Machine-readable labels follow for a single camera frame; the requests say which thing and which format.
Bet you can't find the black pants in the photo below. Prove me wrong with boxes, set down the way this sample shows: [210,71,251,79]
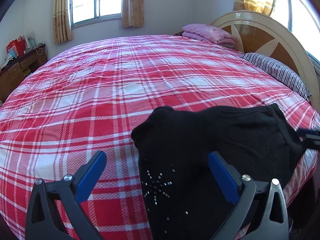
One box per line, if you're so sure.
[131,104,305,239]

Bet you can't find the striped pillow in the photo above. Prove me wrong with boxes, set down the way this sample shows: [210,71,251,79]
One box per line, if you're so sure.
[240,53,311,102]

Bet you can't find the red plaid bed sheet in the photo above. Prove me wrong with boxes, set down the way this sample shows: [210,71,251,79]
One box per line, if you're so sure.
[1,35,319,239]

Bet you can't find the cream wooden headboard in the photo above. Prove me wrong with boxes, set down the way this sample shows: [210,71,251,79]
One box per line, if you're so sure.
[211,10,319,111]

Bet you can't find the pink folded blanket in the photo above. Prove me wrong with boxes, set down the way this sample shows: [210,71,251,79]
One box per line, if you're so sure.
[182,23,236,46]

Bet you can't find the brown wooden desk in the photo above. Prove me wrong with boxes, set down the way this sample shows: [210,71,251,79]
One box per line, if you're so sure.
[0,43,47,102]

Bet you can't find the red gift bag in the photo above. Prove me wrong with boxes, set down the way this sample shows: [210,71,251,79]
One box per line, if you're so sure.
[6,36,26,57]

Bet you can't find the left beige curtain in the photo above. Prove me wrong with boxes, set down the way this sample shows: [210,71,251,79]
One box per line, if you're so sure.
[52,0,73,45]

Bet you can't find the beige curtain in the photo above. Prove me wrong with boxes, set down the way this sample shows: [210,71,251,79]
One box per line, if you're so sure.
[121,0,144,28]
[52,0,73,45]

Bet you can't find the right beige curtain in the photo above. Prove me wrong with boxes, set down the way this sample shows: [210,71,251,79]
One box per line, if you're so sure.
[121,0,144,28]

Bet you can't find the window with metal frame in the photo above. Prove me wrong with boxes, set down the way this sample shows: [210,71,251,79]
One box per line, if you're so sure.
[69,0,122,28]

